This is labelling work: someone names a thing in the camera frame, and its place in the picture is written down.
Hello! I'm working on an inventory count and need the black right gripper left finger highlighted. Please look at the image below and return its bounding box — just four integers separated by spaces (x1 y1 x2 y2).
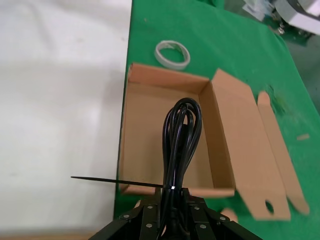
88 187 165 240

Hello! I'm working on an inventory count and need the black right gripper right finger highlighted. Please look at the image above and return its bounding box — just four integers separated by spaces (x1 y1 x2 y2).
181 187 256 240

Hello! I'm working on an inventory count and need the black power cord bundle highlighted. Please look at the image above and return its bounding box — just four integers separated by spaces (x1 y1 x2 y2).
70 97 203 240

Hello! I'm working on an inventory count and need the white tape roll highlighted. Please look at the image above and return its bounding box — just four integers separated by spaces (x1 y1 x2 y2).
154 39 191 71

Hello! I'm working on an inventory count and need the white cart platform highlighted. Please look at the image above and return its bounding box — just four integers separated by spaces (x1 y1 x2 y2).
273 0 320 30

